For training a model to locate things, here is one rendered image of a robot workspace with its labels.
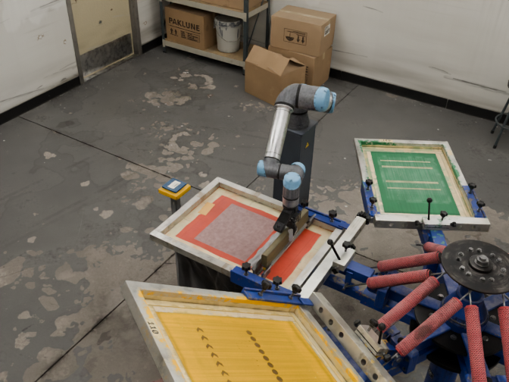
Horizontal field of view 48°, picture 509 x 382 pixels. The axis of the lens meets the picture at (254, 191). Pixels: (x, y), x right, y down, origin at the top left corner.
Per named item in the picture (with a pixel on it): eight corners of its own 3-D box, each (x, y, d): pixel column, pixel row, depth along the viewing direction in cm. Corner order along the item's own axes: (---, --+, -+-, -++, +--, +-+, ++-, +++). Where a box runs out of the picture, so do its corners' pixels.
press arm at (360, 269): (333, 270, 261) (334, 262, 258) (338, 262, 265) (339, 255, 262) (368, 285, 254) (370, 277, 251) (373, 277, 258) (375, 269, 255)
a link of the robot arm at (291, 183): (303, 172, 255) (299, 183, 249) (301, 191, 262) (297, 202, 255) (285, 169, 257) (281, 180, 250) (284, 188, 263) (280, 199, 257)
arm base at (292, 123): (291, 114, 336) (293, 99, 330) (314, 122, 329) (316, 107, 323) (278, 124, 326) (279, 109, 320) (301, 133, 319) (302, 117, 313)
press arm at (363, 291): (215, 239, 296) (215, 230, 293) (222, 233, 300) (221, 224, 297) (451, 344, 245) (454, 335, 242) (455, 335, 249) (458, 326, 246)
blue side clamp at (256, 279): (229, 281, 261) (229, 270, 257) (235, 274, 265) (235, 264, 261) (287, 308, 249) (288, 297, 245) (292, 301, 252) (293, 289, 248)
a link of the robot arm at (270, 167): (276, 76, 273) (254, 171, 261) (299, 79, 271) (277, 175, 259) (279, 87, 284) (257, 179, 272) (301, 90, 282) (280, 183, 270)
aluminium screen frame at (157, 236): (150, 239, 281) (149, 233, 279) (217, 182, 322) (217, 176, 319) (289, 305, 249) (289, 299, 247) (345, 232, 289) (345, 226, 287)
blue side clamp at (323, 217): (288, 217, 300) (289, 206, 296) (293, 212, 303) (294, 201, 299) (341, 238, 287) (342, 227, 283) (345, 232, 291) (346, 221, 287)
